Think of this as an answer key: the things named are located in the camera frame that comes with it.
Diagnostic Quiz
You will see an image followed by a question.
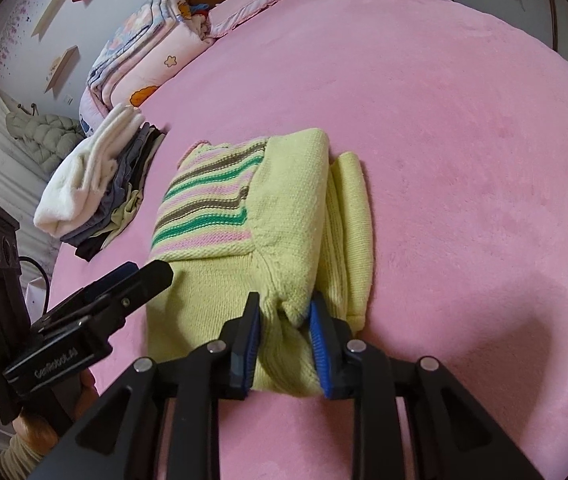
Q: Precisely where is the yellow knit child cardigan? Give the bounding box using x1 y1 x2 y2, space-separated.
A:
146 128 374 396

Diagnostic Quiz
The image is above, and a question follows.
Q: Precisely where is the person left hand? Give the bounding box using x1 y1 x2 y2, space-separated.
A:
12 370 99 455

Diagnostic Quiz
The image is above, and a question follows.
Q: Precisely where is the black folded garment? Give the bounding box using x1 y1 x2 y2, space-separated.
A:
71 130 165 261

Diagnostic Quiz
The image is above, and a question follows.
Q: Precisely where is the light green folded garment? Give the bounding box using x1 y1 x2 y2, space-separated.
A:
94 188 144 249

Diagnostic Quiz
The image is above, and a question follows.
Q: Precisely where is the white storage box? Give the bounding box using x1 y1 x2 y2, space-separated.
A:
24 276 49 323

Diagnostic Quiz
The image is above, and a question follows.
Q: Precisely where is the white fleece folded garment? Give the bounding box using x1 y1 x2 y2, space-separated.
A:
33 103 145 238

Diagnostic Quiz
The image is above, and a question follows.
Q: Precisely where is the grey folded garment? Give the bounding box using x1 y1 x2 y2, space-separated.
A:
61 122 160 246

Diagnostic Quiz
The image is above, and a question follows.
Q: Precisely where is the green puffer jacket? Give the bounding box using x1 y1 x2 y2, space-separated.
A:
5 110 85 174

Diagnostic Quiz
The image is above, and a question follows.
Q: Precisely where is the white cartoon cushion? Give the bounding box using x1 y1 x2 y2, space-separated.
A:
78 88 109 136

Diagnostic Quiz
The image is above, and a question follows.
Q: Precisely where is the white patterned curtain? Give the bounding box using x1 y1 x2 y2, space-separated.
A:
0 96 59 297

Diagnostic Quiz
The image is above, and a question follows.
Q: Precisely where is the pink folded blanket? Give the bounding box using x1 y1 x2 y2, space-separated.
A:
101 14 213 110

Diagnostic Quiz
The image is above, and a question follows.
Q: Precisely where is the floral folded quilt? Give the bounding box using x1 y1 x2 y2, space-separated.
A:
86 0 203 93

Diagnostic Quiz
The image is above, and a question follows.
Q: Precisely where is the pink pillow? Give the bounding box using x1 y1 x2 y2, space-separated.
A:
208 0 281 39

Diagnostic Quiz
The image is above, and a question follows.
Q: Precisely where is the wooden wall shelf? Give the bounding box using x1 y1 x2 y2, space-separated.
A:
45 46 78 92
31 0 67 37

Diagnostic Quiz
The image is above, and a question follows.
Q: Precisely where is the upper wooden wall shelf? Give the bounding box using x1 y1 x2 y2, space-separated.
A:
31 0 67 37

